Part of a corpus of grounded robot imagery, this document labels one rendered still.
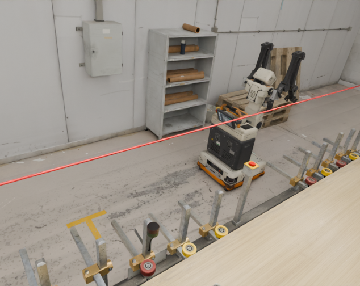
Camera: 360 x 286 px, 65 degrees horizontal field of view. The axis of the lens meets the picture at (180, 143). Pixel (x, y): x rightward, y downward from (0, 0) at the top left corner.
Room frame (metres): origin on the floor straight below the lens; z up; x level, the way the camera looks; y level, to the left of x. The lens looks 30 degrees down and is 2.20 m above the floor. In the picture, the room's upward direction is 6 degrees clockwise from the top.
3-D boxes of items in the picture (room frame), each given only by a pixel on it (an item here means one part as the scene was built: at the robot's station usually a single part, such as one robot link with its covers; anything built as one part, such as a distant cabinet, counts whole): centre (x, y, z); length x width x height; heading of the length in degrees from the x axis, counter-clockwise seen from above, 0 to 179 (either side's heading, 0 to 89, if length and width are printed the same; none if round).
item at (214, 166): (2.88, -0.46, 0.23); 0.41 x 0.02 x 0.08; 39
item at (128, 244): (1.08, 0.22, 0.84); 0.43 x 0.03 x 0.04; 40
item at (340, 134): (2.30, -1.42, 0.91); 0.04 x 0.04 x 0.48; 40
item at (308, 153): (1.98, -1.04, 0.86); 0.04 x 0.04 x 0.48; 40
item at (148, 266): (0.93, 0.09, 0.85); 0.08 x 0.08 x 0.11
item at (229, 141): (3.05, -0.63, 0.59); 0.55 x 0.34 x 0.83; 39
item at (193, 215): (1.38, -0.18, 0.80); 0.43 x 0.03 x 0.04; 40
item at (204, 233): (1.33, -0.25, 0.81); 0.14 x 0.06 x 0.05; 130
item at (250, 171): (1.51, -0.47, 1.18); 0.07 x 0.07 x 0.08; 40
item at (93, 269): (0.85, 0.32, 0.95); 0.14 x 0.06 x 0.05; 130
